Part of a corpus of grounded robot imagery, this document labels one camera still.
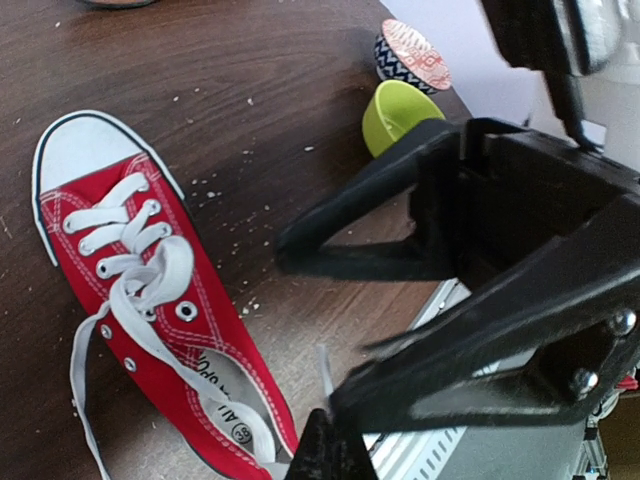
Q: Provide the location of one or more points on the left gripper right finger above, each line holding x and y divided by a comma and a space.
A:
539, 345

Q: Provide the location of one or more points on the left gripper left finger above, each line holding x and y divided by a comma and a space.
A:
395, 221

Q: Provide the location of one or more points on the lime green bowl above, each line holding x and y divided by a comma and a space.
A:
395, 109

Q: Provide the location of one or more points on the upturned shoe orange sole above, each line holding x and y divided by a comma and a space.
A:
118, 4

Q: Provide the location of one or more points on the red canvas sneaker white laces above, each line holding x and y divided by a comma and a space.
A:
112, 217

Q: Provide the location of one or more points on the red patterned bowl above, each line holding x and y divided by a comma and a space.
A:
403, 53

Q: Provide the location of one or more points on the front aluminium rail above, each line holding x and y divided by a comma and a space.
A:
574, 452

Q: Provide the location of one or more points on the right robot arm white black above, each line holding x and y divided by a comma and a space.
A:
588, 55

